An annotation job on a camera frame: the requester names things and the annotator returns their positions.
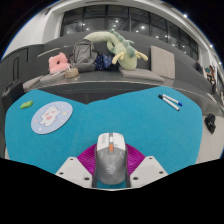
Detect pink plush toy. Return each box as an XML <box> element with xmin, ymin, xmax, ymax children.
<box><xmin>48</xmin><ymin>52</ymin><xmax>70</xmax><ymax>75</ymax></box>

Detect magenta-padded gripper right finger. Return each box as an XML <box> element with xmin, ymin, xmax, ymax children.
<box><xmin>125</xmin><ymin>143</ymin><xmax>169</xmax><ymax>188</ymax></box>

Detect flat grey seat cushion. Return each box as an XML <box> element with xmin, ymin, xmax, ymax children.
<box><xmin>39</xmin><ymin>70</ymin><xmax>68</xmax><ymax>84</ymax></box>
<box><xmin>118</xmin><ymin>67</ymin><xmax>165</xmax><ymax>83</ymax></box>
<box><xmin>22</xmin><ymin>74</ymin><xmax>44</xmax><ymax>91</ymax></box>

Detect green eraser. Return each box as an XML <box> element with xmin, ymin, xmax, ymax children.
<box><xmin>19</xmin><ymin>100</ymin><xmax>35</xmax><ymax>110</ymax></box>

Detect black bag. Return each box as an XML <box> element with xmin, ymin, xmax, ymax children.
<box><xmin>204</xmin><ymin>113</ymin><xmax>217</xmax><ymax>135</ymax></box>

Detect dark glass window wall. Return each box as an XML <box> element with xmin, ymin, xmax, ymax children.
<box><xmin>59</xmin><ymin>4</ymin><xmax>201</xmax><ymax>61</ymax></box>

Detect grey backpack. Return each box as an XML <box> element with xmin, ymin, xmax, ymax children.
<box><xmin>69</xmin><ymin>38</ymin><xmax>98</xmax><ymax>73</ymax></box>

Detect grey white computer mouse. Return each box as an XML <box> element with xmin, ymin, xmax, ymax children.
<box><xmin>91</xmin><ymin>132</ymin><xmax>132</xmax><ymax>189</ymax></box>

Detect person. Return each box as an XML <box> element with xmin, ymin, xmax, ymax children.
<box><xmin>205</xmin><ymin>64</ymin><xmax>218</xmax><ymax>94</ymax></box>

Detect black suitcase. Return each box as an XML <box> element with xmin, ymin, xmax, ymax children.
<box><xmin>1</xmin><ymin>79</ymin><xmax>24</xmax><ymax>111</ymax></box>

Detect upright grey cushion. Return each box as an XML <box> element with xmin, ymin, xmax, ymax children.
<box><xmin>149</xmin><ymin>45</ymin><xmax>176</xmax><ymax>80</ymax></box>

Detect white marker with black cap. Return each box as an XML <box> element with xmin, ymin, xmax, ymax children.
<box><xmin>157</xmin><ymin>94</ymin><xmax>181</xmax><ymax>112</ymax></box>

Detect dark blue starry bag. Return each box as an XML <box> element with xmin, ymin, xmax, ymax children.
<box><xmin>94</xmin><ymin>53</ymin><xmax>118</xmax><ymax>71</ymax></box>

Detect ceiling lights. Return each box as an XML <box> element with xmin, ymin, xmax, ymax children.
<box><xmin>181</xmin><ymin>13</ymin><xmax>214</xmax><ymax>49</ymax></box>

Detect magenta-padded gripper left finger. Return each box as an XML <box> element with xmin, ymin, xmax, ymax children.
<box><xmin>54</xmin><ymin>143</ymin><xmax>98</xmax><ymax>188</ymax></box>

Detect round light blue mouse pad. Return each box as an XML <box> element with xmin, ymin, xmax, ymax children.
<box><xmin>30</xmin><ymin>100</ymin><xmax>74</xmax><ymax>135</ymax></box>

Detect tan woven hat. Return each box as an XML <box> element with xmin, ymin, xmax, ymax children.
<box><xmin>64</xmin><ymin>67</ymin><xmax>80</xmax><ymax>80</ymax></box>

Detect green dragon plush toy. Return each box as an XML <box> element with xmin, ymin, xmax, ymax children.
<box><xmin>83</xmin><ymin>29</ymin><xmax>149</xmax><ymax>71</ymax></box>

